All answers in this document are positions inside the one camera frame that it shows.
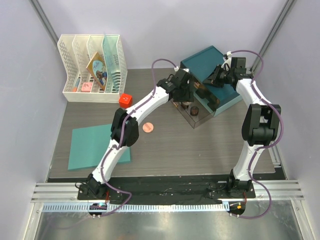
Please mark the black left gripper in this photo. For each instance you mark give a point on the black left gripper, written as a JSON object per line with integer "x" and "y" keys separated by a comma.
{"x": 188, "y": 96}

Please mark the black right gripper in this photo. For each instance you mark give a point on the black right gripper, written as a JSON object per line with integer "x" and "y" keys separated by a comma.
{"x": 212, "y": 80}

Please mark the dark amber round jar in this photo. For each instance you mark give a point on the dark amber round jar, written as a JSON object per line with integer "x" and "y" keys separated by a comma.
{"x": 194, "y": 111}

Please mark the clear smoked drawer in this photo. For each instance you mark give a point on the clear smoked drawer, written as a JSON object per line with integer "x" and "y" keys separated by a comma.
{"x": 205, "y": 113}
{"x": 203, "y": 92}

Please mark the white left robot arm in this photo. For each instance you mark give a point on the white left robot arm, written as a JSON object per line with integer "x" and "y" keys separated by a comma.
{"x": 125, "y": 130}

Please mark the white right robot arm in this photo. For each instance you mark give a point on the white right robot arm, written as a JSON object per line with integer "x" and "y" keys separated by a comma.
{"x": 260, "y": 126}

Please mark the teal drawer cabinet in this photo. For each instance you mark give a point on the teal drawer cabinet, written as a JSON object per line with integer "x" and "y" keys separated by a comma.
{"x": 211, "y": 89}

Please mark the pink round compact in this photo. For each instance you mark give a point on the pink round compact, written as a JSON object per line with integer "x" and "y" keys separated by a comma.
{"x": 148, "y": 127}

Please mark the red cube block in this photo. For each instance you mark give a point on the red cube block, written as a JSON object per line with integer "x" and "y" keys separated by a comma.
{"x": 125, "y": 101}

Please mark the white mesh file organizer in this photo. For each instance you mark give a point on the white mesh file organizer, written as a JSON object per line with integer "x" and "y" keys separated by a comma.
{"x": 76, "y": 50}

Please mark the illustrated picture book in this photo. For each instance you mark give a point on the illustrated picture book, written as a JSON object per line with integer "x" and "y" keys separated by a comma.
{"x": 97, "y": 68}

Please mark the pink square eraser box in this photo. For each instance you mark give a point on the pink square eraser box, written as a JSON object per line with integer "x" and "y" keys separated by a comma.
{"x": 86, "y": 87}

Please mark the orange blue marker pen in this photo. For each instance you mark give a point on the orange blue marker pen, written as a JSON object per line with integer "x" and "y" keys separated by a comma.
{"x": 76, "y": 85}

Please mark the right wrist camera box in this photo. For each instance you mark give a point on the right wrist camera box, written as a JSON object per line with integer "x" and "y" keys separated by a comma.
{"x": 238, "y": 64}

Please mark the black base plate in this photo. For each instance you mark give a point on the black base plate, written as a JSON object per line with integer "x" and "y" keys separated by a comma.
{"x": 213, "y": 186}

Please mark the aluminium front rail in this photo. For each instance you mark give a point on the aluminium front rail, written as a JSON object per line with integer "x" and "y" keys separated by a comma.
{"x": 63, "y": 197}

